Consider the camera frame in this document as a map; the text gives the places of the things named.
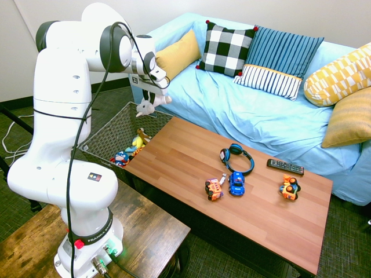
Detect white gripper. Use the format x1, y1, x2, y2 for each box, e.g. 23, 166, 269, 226
129, 73, 170, 101

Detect white unicorn plush toy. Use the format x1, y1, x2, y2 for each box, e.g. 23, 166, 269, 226
135, 94, 173, 118

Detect grey woven basket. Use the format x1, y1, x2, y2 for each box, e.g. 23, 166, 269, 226
78, 101, 174, 186

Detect orange toy fire truck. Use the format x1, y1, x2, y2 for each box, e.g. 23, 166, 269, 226
205, 177, 224, 202

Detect blue toy police car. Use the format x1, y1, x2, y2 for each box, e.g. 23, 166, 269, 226
228, 171, 246, 196

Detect orange toy construction vehicle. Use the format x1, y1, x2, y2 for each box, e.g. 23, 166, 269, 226
279, 173, 301, 201

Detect brown and white plush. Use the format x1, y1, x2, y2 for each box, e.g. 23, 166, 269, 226
136, 127, 152, 142

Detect plain yellow pillow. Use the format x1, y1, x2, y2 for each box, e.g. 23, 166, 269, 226
155, 28, 202, 82

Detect orange flame pattern plush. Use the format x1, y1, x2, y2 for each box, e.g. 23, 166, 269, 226
125, 146, 146, 160

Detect red blue superhero plush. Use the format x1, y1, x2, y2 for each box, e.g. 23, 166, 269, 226
109, 150, 130, 168

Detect black white checked pillow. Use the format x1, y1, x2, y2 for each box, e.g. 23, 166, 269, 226
195, 19, 259, 78

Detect light blue sofa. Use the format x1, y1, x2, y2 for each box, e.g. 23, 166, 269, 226
129, 12, 371, 207

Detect blue and black headphones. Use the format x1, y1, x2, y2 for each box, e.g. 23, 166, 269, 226
219, 143, 256, 177

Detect rustic wooden robot table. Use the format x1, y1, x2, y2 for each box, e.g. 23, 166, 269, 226
0, 176, 192, 278

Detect blue striped pillow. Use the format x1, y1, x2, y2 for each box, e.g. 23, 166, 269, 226
233, 25, 325, 101

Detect black remote control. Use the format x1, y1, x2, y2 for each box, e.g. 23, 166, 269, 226
266, 158, 305, 176

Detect wooden coffee table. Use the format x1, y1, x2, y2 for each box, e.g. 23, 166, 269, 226
125, 116, 334, 278

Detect yellow white patterned bolster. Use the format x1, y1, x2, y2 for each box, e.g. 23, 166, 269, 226
303, 42, 371, 107

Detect yellow ribbed pillow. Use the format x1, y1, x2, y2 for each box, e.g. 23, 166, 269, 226
321, 86, 371, 149

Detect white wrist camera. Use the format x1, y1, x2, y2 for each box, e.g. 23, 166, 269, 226
149, 67, 170, 85

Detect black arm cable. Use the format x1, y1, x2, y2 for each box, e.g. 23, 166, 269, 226
65, 21, 172, 278

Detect black camera stand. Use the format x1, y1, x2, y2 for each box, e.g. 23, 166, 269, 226
0, 104, 34, 136

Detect white floor cable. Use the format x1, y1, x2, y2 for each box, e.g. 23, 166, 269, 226
1, 114, 35, 160

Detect black base power cable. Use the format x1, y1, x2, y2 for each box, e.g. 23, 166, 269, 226
104, 246, 140, 278

